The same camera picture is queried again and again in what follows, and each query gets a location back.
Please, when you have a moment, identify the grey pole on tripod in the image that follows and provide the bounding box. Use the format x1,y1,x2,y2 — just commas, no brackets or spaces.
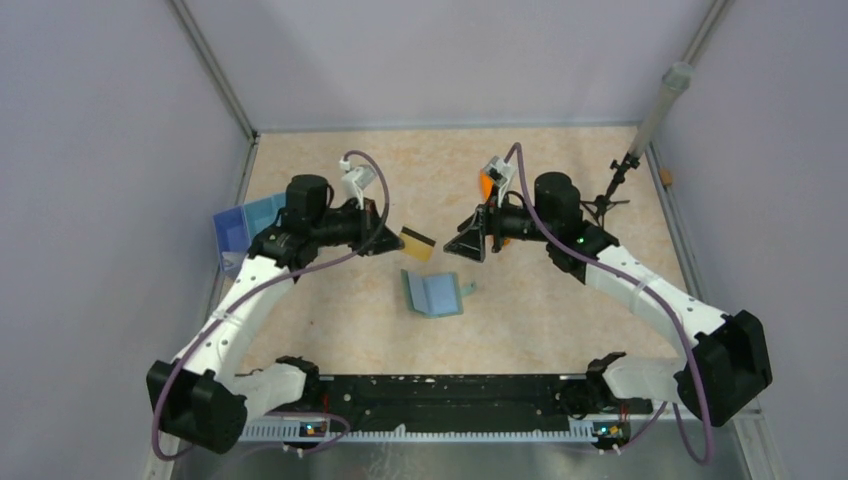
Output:
627,62,695,159

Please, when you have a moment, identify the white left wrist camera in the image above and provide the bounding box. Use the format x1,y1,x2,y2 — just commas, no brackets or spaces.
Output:
339,158,377,210

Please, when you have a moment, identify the orange cylinder tube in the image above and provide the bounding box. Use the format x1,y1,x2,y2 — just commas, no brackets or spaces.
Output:
480,169,510,253

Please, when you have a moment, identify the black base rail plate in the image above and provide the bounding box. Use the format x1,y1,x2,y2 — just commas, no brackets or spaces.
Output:
289,374,654,434

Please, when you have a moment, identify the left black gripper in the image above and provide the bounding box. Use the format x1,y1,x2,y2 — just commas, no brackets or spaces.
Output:
311,196,404,256

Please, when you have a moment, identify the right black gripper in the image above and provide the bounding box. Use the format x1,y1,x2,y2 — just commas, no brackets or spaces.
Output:
444,184,556,263

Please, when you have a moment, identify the blue three-compartment organizer box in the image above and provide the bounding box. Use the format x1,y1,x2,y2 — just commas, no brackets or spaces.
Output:
212,193,286,279

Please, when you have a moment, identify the white perforated cable tray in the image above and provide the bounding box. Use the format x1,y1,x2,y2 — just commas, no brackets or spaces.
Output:
239,418,625,444

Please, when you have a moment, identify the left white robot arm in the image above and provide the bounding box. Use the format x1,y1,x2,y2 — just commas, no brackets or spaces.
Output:
146,174,402,461

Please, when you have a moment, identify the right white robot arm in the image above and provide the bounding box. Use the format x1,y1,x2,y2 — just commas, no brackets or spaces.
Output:
443,172,773,427

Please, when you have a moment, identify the gold credit card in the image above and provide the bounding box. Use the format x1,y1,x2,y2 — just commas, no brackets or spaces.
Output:
399,226,436,262

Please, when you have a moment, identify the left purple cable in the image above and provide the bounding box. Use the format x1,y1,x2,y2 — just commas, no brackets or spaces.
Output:
150,149,392,462

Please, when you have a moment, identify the green card holder wallet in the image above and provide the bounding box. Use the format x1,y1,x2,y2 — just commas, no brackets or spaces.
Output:
400,269,478,319

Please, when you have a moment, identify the small orange block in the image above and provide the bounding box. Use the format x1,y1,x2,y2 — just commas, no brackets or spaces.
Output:
658,168,674,188

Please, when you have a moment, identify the black tripod stand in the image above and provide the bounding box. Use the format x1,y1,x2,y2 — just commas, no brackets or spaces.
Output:
580,153,640,228

